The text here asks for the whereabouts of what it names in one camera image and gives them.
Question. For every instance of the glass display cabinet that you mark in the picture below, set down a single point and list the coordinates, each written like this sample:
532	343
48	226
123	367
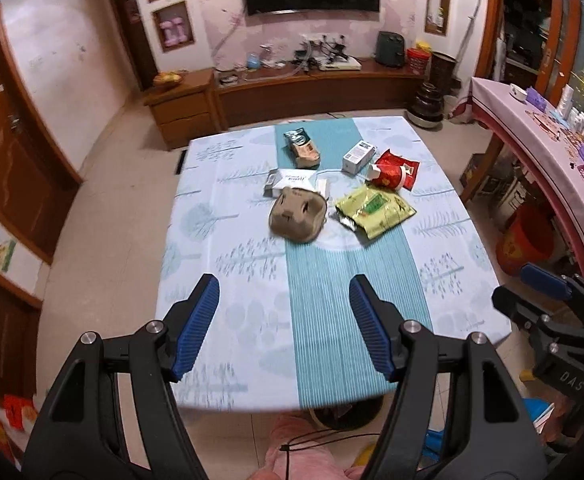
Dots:
536	35

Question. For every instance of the white bowl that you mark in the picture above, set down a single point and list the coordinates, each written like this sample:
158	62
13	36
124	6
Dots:
517	92

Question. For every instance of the wooden side table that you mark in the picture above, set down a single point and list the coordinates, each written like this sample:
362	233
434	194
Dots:
481	160

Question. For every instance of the dark brown wicker bin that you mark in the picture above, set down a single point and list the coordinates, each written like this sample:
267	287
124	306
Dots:
443	72

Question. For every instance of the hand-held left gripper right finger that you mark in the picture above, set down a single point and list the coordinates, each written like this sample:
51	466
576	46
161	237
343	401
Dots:
371	327

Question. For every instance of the black stacked cooking pot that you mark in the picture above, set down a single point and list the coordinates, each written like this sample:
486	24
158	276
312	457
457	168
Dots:
425	107

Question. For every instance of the orange plastic bucket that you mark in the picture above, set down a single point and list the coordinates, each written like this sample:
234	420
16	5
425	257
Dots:
524	242

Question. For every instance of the table with blue tablecloth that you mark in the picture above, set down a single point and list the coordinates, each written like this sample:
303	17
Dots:
252	320

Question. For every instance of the person's right yellow slipper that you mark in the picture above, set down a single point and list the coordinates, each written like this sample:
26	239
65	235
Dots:
366	454

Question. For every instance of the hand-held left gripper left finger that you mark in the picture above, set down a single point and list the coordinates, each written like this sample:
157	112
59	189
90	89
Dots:
197	327

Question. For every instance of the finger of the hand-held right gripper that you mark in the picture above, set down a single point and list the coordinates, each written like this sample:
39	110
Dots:
516	307
541	280

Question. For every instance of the blue plastic stool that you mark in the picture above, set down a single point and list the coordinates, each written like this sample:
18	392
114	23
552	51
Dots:
539	412

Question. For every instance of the cardboard boxes under table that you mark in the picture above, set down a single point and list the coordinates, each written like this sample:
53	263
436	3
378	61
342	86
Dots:
491	185

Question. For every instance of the pink dumbbell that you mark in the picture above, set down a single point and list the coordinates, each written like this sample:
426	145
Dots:
166	32
180	30

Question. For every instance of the wall power strip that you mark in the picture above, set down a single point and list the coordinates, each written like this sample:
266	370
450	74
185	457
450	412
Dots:
322	38

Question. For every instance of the brown paper bag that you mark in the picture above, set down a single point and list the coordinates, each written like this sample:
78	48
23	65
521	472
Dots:
297	215

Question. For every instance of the wooden television cabinet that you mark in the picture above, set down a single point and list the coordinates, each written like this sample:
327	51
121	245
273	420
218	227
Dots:
322	95

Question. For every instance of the brown coffee packet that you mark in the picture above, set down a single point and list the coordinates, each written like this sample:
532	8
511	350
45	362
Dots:
304	150

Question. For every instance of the dark brown door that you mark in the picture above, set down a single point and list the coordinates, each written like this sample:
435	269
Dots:
132	30

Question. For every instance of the fruit bowl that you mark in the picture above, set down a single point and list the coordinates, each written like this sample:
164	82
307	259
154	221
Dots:
167	80

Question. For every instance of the white set-top box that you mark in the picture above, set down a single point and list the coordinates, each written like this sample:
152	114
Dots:
341	64

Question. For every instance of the red snack packet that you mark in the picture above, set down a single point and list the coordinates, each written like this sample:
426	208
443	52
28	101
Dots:
396	160

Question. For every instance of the wooden drawer cabinet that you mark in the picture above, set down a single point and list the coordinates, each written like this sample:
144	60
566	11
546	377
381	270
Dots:
182	115

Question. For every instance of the dark green air fryer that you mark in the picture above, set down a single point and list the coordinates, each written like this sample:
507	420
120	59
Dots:
389	49

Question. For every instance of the small white blue box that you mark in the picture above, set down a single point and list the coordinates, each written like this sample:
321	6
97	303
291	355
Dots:
357	156

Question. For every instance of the white tissue packet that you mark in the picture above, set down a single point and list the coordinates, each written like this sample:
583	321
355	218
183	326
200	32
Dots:
294	178

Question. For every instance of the grey long stick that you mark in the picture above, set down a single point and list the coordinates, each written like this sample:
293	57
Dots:
468	37

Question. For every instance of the black round trash can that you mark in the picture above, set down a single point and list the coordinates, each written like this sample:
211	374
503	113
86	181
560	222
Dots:
356	417

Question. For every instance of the red paper cup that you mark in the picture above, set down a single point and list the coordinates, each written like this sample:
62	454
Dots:
389	177

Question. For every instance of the pale green snack bag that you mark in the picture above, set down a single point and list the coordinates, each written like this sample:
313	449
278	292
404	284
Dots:
396	221

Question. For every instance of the tiny white box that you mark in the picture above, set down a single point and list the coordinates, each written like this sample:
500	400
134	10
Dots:
323	189

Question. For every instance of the red paper decoration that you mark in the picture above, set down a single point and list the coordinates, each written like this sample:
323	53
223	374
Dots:
19	410

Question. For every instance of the red plastic basket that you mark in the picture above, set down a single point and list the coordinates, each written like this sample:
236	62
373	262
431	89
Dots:
417	62

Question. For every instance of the pink printed tablecloth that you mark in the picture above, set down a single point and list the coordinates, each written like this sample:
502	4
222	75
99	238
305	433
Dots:
536	140

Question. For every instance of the yellow green snack bag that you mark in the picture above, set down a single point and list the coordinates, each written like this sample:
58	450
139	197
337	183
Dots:
366	205

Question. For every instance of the group of white bottles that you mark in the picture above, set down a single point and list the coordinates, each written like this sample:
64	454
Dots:
574	112

